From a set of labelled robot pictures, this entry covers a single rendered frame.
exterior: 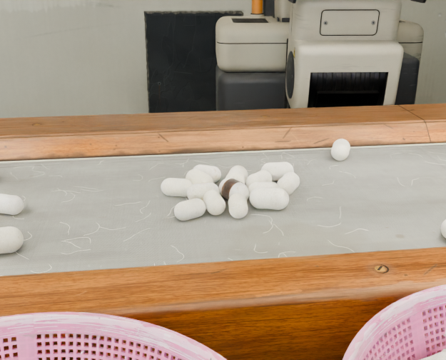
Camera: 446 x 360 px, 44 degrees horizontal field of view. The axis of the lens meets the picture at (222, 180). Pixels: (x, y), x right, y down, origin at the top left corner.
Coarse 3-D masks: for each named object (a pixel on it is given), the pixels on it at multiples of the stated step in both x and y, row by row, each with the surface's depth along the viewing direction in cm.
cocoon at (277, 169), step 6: (276, 162) 59; (282, 162) 59; (264, 168) 59; (270, 168) 58; (276, 168) 59; (282, 168) 59; (288, 168) 59; (276, 174) 59; (282, 174) 59; (276, 180) 59
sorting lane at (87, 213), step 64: (0, 192) 57; (64, 192) 57; (128, 192) 57; (320, 192) 57; (384, 192) 57; (0, 256) 44; (64, 256) 44; (128, 256) 44; (192, 256) 44; (256, 256) 44
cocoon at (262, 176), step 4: (260, 172) 57; (264, 172) 57; (268, 172) 57; (248, 176) 57; (252, 176) 56; (256, 176) 56; (260, 176) 56; (264, 176) 57; (268, 176) 57; (248, 180) 56; (252, 180) 56; (256, 180) 56; (260, 180) 56; (264, 180) 57; (268, 180) 57; (248, 184) 56
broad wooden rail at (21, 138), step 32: (0, 128) 70; (32, 128) 70; (64, 128) 70; (96, 128) 70; (128, 128) 70; (160, 128) 70; (192, 128) 70; (224, 128) 70; (256, 128) 70; (288, 128) 71; (320, 128) 71; (352, 128) 71; (384, 128) 72; (416, 128) 72; (0, 160) 65
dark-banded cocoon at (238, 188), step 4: (224, 180) 55; (220, 184) 55; (236, 184) 53; (240, 184) 53; (244, 184) 54; (220, 188) 55; (232, 188) 53; (236, 188) 53; (240, 188) 53; (244, 188) 53; (220, 192) 55; (232, 192) 53; (236, 192) 53; (240, 192) 53; (244, 192) 53; (248, 192) 54; (248, 196) 54
